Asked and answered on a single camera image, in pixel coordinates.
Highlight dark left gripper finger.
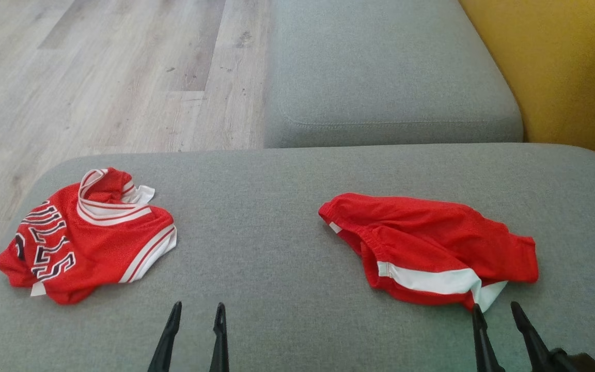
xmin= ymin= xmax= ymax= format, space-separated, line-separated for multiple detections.
xmin=209 ymin=303 xmax=229 ymax=372
xmin=147 ymin=302 xmax=182 ymax=372

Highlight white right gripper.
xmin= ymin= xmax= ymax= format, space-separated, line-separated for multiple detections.
xmin=472 ymin=302 xmax=595 ymax=372

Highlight red Bulls basketball jersey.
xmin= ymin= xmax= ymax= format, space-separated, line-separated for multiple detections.
xmin=0 ymin=167 xmax=178 ymax=305

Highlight red shorts with white stripe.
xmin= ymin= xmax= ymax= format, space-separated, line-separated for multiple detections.
xmin=318 ymin=193 xmax=539 ymax=313

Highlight large grey sofa seat cushion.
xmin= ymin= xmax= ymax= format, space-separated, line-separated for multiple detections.
xmin=0 ymin=143 xmax=595 ymax=372

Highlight yellow sofa backrest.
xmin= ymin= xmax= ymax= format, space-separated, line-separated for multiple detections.
xmin=458 ymin=0 xmax=595 ymax=174

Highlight grey sofa chaise cushion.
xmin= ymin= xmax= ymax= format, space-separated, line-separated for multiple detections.
xmin=263 ymin=0 xmax=524 ymax=149

